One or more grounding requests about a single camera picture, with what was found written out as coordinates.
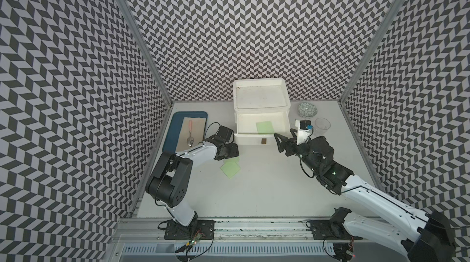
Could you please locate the aluminium front rail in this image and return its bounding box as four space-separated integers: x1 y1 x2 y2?
110 216 407 244

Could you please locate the pink handled spoon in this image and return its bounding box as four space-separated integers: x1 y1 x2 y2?
187 120 194 147

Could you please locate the clear plastic cup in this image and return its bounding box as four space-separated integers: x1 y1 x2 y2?
314 118 331 132

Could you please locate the green sticky note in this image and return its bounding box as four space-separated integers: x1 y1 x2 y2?
256 121 275 134
220 161 241 179
224 157 240 164

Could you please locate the blue tray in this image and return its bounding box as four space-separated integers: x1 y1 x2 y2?
162 111 208 153

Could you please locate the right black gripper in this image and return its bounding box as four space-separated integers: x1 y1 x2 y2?
273 128 321 173

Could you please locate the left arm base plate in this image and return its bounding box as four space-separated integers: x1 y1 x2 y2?
158 220 215 241

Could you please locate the white top drawer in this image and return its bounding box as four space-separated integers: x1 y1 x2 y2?
235 112 290 145

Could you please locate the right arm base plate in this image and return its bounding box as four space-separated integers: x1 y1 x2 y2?
305 219 362 241

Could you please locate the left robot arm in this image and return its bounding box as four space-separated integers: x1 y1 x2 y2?
145 126 239 227

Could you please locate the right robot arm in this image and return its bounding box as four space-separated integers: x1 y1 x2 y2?
274 132 457 262

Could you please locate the white drawer cabinet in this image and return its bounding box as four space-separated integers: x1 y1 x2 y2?
233 78 291 114

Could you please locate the beige mat on tray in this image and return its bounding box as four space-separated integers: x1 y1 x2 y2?
176 117 206 152

